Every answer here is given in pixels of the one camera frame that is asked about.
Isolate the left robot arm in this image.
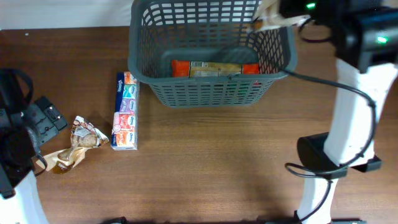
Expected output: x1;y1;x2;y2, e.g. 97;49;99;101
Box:
1;68;68;223

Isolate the beige snack bag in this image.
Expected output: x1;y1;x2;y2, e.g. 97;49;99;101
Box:
246;0;310;34

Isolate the multicolour tissue pack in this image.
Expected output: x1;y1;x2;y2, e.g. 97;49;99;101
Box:
111;72;140;151

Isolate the green lid spice jar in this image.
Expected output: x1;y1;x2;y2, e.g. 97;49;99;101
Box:
229;82;251;101

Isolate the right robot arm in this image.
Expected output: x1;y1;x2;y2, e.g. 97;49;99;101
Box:
279;0;397;223

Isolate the grey plastic shopping basket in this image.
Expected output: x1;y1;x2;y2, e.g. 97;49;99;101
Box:
128;0;297;108

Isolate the brown snack bag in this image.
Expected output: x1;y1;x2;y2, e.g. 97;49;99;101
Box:
36;116;109;174

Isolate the orange pasta packet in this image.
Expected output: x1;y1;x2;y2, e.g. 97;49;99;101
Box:
171;60;260;78

